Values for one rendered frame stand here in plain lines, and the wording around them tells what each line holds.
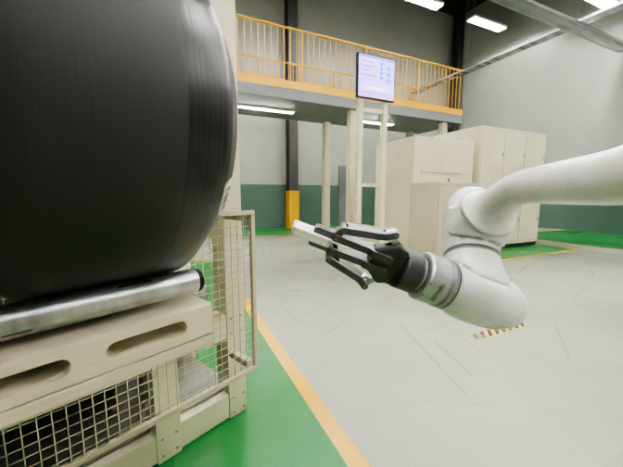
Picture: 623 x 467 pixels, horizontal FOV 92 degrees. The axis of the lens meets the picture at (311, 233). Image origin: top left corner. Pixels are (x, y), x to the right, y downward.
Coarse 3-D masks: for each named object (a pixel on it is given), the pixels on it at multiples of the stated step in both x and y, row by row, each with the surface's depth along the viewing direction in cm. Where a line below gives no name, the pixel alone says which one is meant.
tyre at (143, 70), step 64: (0, 0) 26; (64, 0) 28; (128, 0) 33; (192, 0) 39; (0, 64) 26; (64, 64) 28; (128, 64) 32; (192, 64) 38; (0, 128) 27; (64, 128) 29; (128, 128) 33; (192, 128) 38; (0, 192) 29; (64, 192) 31; (128, 192) 36; (192, 192) 42; (0, 256) 33; (64, 256) 36; (128, 256) 42; (192, 256) 53
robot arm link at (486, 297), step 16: (448, 256) 58; (464, 256) 55; (480, 256) 54; (496, 256) 55; (464, 272) 52; (480, 272) 52; (496, 272) 53; (464, 288) 51; (480, 288) 51; (496, 288) 51; (512, 288) 53; (448, 304) 52; (464, 304) 51; (480, 304) 51; (496, 304) 51; (512, 304) 51; (464, 320) 53; (480, 320) 52; (496, 320) 52; (512, 320) 52
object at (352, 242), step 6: (336, 234) 50; (336, 240) 51; (342, 240) 51; (348, 240) 51; (354, 240) 51; (360, 240) 52; (354, 246) 51; (360, 246) 51; (366, 246) 51; (372, 246) 52; (366, 252) 51; (372, 252) 51; (378, 252) 51; (378, 258) 51; (384, 258) 51; (390, 258) 51
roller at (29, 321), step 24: (96, 288) 45; (120, 288) 46; (144, 288) 49; (168, 288) 51; (192, 288) 55; (0, 312) 37; (24, 312) 38; (48, 312) 40; (72, 312) 42; (96, 312) 44; (0, 336) 37
